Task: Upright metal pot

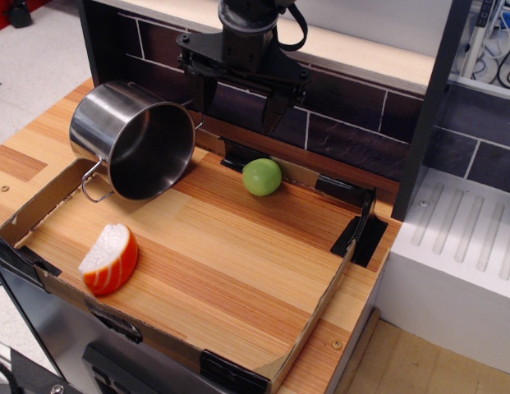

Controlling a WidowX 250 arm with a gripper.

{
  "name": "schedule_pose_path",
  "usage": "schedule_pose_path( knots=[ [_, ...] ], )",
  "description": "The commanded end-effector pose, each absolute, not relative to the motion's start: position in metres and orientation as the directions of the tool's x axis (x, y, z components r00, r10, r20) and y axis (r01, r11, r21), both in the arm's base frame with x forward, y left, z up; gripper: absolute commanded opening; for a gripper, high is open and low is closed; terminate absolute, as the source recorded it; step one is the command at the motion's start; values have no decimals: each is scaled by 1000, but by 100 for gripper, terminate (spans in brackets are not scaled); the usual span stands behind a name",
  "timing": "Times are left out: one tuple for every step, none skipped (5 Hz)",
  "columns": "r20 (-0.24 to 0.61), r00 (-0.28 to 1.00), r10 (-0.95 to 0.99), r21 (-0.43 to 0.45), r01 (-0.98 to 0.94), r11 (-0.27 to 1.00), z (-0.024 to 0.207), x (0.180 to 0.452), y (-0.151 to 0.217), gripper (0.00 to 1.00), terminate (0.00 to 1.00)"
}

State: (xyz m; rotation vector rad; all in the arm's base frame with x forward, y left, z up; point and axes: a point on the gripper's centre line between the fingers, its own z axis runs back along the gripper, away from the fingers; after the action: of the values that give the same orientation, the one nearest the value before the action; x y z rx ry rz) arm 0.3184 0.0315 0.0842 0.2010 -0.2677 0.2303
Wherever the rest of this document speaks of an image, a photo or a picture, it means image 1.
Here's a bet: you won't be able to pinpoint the white dish rack counter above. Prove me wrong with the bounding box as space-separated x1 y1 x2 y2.
377 169 510 374

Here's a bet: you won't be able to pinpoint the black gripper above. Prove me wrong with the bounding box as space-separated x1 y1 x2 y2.
177 25 311 134

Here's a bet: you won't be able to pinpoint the stainless steel metal pot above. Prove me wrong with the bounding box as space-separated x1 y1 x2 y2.
69 80 199 201

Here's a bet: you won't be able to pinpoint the salmon sushi toy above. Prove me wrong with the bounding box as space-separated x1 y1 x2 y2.
78 223 138 296

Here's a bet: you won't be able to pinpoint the black object on floor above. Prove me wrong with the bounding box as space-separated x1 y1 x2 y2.
3 0 33 29

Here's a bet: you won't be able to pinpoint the dark grey vertical post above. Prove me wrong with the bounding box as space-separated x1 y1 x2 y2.
392 0 471 222

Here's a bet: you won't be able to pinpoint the cables on white shelf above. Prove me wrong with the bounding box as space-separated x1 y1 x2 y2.
459 0 510 90

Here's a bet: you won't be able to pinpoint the green toy apple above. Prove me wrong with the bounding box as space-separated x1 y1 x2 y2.
242 158 283 197

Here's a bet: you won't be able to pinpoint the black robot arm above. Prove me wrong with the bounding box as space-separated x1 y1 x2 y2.
176 1 311 134

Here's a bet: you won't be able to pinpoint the cardboard fence with black tape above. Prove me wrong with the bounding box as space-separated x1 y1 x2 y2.
0 130 398 393

